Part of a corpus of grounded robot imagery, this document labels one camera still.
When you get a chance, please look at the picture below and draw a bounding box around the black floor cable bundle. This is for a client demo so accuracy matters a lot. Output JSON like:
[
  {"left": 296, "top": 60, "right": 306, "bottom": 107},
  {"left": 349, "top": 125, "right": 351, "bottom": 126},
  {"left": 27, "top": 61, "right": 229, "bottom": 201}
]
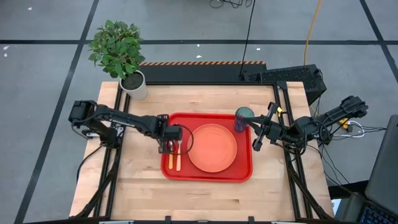
[{"left": 208, "top": 0, "right": 254, "bottom": 10}]

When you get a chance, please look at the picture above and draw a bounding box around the thick yellow hanging cable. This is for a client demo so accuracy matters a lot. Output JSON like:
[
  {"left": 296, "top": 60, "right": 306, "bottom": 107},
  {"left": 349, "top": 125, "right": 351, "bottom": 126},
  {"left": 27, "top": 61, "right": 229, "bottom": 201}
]
[{"left": 303, "top": 0, "right": 323, "bottom": 67}]

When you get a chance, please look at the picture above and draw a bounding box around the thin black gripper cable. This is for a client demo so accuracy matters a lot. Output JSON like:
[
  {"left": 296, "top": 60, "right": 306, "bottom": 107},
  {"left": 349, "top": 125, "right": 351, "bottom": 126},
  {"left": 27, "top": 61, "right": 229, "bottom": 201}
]
[{"left": 169, "top": 123, "right": 195, "bottom": 156}]

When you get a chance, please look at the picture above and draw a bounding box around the orange round plate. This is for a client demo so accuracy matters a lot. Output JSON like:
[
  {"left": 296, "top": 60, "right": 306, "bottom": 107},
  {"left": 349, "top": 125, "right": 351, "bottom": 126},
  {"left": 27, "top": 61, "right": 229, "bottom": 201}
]
[{"left": 187, "top": 123, "right": 238, "bottom": 174}]

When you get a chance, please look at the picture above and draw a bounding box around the black hanging cable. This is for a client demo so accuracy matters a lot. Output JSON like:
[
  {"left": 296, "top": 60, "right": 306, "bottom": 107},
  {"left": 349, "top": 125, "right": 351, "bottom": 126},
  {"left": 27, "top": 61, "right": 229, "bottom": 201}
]
[{"left": 238, "top": 0, "right": 257, "bottom": 79}]

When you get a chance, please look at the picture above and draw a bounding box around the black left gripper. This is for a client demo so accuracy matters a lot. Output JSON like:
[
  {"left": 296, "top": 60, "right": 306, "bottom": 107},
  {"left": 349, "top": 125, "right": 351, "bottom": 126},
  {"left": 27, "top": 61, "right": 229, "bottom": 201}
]
[{"left": 157, "top": 114, "right": 183, "bottom": 155}]

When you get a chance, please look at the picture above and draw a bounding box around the white plant pot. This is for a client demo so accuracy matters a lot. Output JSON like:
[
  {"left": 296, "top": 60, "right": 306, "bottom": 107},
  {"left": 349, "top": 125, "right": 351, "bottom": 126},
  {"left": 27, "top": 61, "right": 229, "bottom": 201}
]
[{"left": 119, "top": 69, "right": 149, "bottom": 101}]

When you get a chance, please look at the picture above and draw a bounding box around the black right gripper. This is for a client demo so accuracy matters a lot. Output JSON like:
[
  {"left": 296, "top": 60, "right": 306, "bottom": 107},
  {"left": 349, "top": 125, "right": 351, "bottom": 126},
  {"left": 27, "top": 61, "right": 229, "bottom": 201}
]
[{"left": 245, "top": 101, "right": 295, "bottom": 152}]

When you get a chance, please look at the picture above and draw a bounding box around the black table frame rail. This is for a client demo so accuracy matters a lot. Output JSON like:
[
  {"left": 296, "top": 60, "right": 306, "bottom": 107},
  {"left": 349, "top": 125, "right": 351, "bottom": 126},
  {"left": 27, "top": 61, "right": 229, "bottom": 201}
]
[
  {"left": 145, "top": 81, "right": 278, "bottom": 87},
  {"left": 272, "top": 82, "right": 283, "bottom": 108},
  {"left": 104, "top": 84, "right": 123, "bottom": 218},
  {"left": 123, "top": 88, "right": 132, "bottom": 119},
  {"left": 282, "top": 81, "right": 303, "bottom": 219}
]

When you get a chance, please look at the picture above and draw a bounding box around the teal faceted plastic cup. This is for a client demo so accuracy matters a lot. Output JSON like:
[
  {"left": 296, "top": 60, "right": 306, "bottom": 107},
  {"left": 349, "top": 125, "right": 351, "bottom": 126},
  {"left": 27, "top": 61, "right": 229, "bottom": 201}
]
[{"left": 233, "top": 106, "right": 256, "bottom": 133}]

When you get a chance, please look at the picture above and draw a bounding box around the fork with wooden handle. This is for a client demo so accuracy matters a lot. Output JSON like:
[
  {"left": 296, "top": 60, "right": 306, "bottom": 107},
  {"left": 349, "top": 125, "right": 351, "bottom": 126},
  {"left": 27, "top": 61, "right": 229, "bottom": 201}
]
[{"left": 175, "top": 139, "right": 183, "bottom": 172}]

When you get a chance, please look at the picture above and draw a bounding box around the black mat with hazard stripes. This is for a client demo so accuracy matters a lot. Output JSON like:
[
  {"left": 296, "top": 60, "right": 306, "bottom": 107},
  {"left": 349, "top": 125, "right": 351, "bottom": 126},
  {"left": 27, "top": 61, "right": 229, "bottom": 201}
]
[{"left": 137, "top": 60, "right": 268, "bottom": 83}]

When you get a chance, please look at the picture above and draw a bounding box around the red plastic tray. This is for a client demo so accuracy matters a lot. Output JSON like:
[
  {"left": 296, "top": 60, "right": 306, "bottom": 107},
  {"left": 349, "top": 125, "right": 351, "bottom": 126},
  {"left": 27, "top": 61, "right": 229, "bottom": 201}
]
[{"left": 160, "top": 112, "right": 254, "bottom": 184}]

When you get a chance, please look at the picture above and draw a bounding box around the green leafy plant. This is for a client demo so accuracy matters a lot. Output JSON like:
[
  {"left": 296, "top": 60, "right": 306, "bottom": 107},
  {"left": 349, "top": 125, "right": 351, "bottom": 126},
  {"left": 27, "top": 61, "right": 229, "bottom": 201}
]
[{"left": 87, "top": 19, "right": 147, "bottom": 80}]

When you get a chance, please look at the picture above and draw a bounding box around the black perforated computer case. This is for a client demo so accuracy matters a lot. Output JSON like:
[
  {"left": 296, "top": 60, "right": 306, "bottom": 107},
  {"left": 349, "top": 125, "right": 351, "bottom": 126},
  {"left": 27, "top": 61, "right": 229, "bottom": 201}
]
[{"left": 243, "top": 63, "right": 328, "bottom": 106}]

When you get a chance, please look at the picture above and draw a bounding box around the black diagonal frame strut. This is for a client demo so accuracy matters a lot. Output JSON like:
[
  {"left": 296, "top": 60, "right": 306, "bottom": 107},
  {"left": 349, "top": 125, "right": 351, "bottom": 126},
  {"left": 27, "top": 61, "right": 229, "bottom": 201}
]
[
  {"left": 75, "top": 152, "right": 121, "bottom": 218},
  {"left": 285, "top": 149, "right": 336, "bottom": 221}
]

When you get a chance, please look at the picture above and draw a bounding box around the grey laptop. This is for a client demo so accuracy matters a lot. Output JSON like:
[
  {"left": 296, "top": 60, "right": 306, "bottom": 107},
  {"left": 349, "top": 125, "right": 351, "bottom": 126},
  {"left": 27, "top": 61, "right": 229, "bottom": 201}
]
[{"left": 359, "top": 114, "right": 398, "bottom": 224}]

